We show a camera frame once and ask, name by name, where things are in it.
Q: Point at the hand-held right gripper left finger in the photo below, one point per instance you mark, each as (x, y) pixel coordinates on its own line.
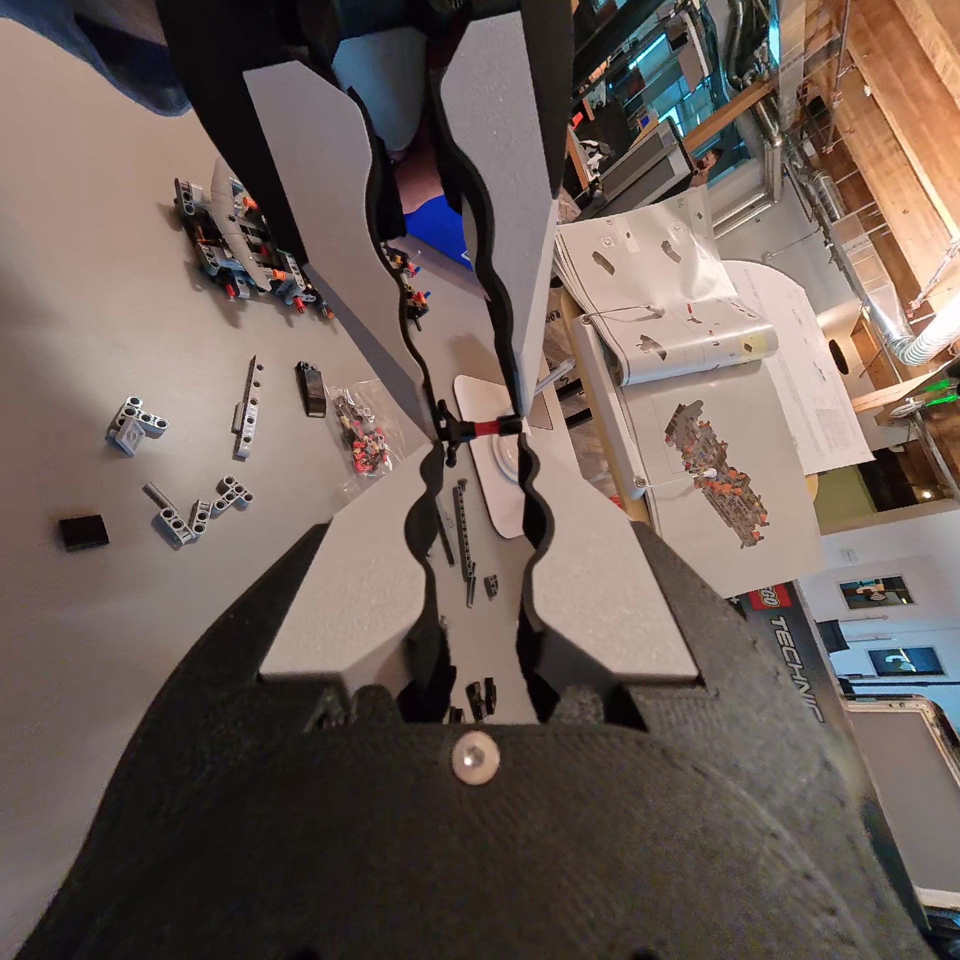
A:
(345, 600)

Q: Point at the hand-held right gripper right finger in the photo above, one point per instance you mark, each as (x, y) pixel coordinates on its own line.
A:
(615, 600)

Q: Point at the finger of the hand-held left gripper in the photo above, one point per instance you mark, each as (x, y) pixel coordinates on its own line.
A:
(510, 150)
(322, 165)

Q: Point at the small black lego bush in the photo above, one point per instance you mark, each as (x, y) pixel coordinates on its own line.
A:
(511, 426)

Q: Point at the red lego pin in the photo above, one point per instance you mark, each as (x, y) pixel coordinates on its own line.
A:
(487, 428)

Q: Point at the person's left forearm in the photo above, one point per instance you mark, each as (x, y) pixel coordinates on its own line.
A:
(127, 67)

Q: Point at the partly built lego model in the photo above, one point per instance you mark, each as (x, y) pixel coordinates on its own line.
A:
(225, 232)

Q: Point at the thin grey lego beam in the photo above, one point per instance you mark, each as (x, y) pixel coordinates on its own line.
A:
(448, 536)

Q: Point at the long black lego beam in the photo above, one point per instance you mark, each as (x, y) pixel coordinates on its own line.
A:
(466, 540)

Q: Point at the clear bag of lego pieces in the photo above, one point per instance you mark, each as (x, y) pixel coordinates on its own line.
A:
(364, 435)

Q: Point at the light grey bent lego beam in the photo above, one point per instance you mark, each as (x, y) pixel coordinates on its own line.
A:
(184, 523)

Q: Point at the black sloped lego brick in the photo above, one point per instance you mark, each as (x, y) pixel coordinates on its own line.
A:
(313, 390)

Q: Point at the light grey lego brick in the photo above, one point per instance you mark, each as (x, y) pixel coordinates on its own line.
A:
(247, 409)

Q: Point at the light grey lego tube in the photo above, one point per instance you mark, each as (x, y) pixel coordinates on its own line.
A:
(157, 495)

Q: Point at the black curved lego brick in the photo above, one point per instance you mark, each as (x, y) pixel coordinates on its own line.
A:
(84, 532)

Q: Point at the light grey square lego plate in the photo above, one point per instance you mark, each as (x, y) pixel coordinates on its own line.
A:
(127, 436)

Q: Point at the person's left hand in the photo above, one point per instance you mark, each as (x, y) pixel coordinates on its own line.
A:
(420, 180)

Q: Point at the blue storage bin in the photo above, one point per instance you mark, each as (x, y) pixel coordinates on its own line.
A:
(439, 232)

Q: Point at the grey flat panel device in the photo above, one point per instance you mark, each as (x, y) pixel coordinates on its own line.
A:
(645, 169)

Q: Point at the cluster of dark grey pieces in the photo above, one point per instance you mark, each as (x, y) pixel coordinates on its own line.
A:
(480, 694)

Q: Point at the white book stand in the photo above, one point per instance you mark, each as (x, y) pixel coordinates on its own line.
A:
(487, 480)

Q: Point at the open instruction booklet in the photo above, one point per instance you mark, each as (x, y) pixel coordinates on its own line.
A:
(712, 450)

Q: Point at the dark printed cardboard box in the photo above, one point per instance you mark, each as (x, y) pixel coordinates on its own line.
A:
(802, 675)

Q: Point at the black round ceiling fixture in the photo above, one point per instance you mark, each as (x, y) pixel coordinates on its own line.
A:
(838, 356)

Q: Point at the framed screen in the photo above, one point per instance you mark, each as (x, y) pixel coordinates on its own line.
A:
(900, 787)

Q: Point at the silver ventilation duct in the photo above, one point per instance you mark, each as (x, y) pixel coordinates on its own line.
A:
(922, 345)

